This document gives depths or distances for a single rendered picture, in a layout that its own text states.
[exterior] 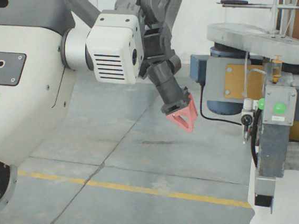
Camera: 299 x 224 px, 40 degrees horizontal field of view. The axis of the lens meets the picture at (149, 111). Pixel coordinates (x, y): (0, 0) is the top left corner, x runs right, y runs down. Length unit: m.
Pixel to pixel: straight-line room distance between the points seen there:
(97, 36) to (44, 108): 0.18
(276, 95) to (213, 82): 0.49
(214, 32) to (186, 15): 4.86
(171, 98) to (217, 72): 0.47
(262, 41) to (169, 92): 0.37
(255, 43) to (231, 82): 0.23
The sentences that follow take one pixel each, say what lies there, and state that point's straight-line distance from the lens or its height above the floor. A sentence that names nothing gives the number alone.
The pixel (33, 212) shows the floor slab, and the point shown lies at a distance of 3.06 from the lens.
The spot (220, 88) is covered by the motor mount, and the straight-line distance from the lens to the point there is 1.52.
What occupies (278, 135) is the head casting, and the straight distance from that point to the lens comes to 1.16.
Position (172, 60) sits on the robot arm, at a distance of 1.13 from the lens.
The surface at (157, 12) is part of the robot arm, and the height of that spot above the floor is 1.51.
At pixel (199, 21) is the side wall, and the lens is 6.34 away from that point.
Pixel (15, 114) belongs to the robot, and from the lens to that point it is 0.85.
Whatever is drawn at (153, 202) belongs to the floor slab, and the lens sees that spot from 3.07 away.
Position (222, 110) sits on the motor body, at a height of 1.11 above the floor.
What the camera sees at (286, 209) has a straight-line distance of 1.45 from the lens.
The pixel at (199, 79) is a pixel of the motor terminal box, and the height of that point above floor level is 1.23.
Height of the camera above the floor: 1.61
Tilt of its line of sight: 19 degrees down
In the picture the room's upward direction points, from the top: 1 degrees clockwise
